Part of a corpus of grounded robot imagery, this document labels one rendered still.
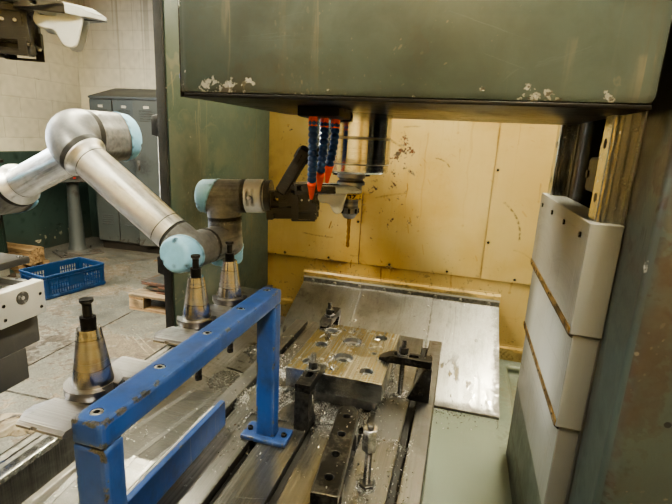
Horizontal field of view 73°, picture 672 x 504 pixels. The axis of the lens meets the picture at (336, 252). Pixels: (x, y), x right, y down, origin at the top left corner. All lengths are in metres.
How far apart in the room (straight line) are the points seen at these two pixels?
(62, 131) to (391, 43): 0.72
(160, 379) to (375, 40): 0.52
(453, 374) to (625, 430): 1.11
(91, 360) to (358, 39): 0.53
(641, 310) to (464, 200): 1.37
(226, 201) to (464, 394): 1.13
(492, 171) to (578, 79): 1.34
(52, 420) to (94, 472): 0.07
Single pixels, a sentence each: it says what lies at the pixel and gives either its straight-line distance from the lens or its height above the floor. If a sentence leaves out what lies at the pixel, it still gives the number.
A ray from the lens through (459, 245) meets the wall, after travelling 2.03.
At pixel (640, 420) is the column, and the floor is 1.17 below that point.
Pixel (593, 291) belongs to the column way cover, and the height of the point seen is 1.31.
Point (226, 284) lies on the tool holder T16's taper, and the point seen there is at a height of 1.25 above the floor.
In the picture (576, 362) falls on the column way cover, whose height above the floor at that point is 1.19.
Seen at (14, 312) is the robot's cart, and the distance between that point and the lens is 1.40.
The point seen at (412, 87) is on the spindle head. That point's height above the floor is 1.59.
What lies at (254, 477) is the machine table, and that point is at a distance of 0.96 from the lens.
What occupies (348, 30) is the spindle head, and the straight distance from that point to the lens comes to 0.69.
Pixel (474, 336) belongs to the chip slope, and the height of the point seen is 0.77.
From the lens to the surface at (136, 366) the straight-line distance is 0.67.
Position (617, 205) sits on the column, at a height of 1.44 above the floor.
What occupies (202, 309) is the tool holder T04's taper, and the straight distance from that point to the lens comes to 0.77.
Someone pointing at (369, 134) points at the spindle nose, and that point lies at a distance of 0.93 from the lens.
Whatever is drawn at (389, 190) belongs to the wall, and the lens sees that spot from 2.02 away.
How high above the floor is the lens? 1.52
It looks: 14 degrees down
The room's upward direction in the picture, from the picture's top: 3 degrees clockwise
